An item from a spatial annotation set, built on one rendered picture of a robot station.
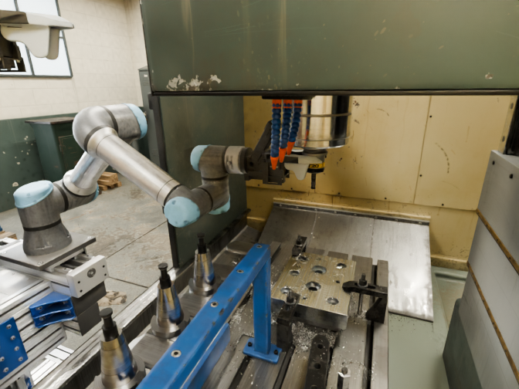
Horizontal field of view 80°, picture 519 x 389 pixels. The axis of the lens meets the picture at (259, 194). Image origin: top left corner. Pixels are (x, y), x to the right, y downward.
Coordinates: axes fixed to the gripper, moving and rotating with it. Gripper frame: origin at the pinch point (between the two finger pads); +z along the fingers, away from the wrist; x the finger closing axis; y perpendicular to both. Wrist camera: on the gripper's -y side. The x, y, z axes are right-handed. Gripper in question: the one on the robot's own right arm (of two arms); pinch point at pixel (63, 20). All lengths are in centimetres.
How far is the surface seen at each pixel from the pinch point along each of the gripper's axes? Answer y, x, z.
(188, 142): 33, -82, 10
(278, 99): 12.1, 0.6, 33.1
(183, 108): 19, -81, 9
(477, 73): 9, 25, 50
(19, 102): 30, -431, -241
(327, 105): 13.8, -7.1, 45.0
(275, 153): 22.0, -0.8, 32.9
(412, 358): 106, -21, 89
